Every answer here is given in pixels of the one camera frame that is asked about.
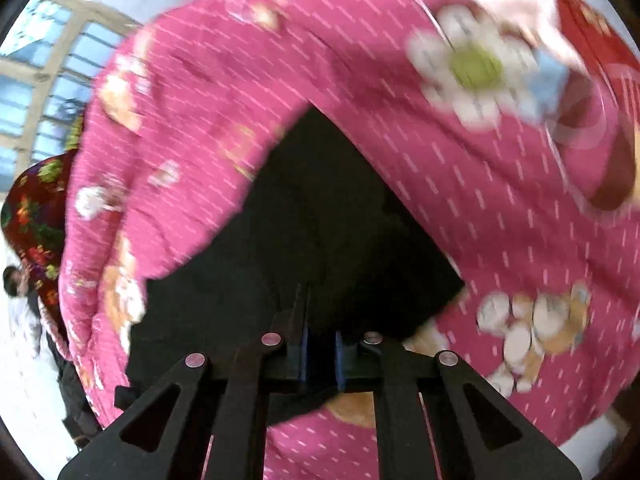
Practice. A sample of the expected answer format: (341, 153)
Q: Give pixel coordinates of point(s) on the pink printed blanket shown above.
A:
(350, 60)

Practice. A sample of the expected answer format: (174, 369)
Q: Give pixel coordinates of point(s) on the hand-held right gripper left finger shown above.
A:
(303, 360)

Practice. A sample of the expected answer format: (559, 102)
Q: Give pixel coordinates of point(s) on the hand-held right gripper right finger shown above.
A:
(340, 360)

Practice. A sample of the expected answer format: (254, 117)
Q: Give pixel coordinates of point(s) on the dark red floral cloth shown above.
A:
(35, 210)

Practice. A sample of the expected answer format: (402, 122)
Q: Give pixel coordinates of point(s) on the red printed cloth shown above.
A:
(600, 45)

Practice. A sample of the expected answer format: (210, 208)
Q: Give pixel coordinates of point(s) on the black pants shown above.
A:
(310, 210)

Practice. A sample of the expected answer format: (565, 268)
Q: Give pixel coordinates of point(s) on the window with pale frame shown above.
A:
(30, 90)

